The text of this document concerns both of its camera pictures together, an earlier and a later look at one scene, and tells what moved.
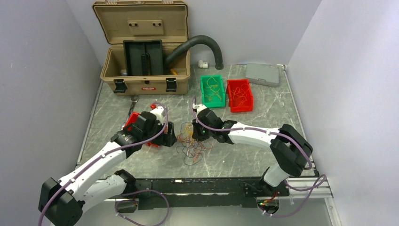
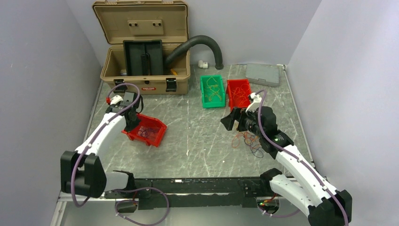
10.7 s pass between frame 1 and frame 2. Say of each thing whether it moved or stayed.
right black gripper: moved
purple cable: moved
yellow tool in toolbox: stayed
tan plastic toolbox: stayed
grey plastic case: stayed
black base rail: stayed
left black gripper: moved
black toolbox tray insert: stayed
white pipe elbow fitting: stayed
